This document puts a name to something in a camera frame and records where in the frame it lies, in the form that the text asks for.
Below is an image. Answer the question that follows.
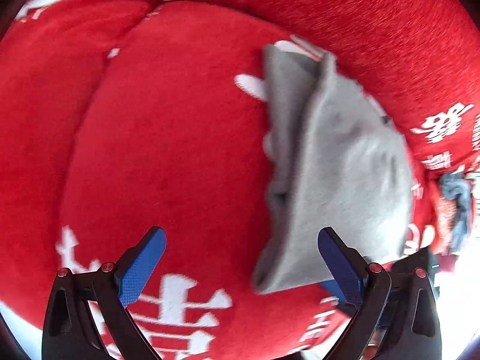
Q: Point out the grey knit sweater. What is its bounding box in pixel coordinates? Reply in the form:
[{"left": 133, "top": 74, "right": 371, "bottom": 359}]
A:
[{"left": 253, "top": 45, "right": 413, "bottom": 294}]

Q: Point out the red embroidered cushion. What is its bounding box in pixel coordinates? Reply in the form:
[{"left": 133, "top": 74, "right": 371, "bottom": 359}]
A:
[{"left": 429, "top": 178, "right": 478, "bottom": 261}]

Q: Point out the grey-blue crumpled cloth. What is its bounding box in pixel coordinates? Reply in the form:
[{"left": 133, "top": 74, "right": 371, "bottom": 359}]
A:
[{"left": 439, "top": 172, "right": 472, "bottom": 254}]

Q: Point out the red wedding sofa cover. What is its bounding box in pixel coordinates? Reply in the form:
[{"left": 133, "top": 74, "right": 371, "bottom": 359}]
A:
[{"left": 1, "top": 0, "right": 479, "bottom": 359}]

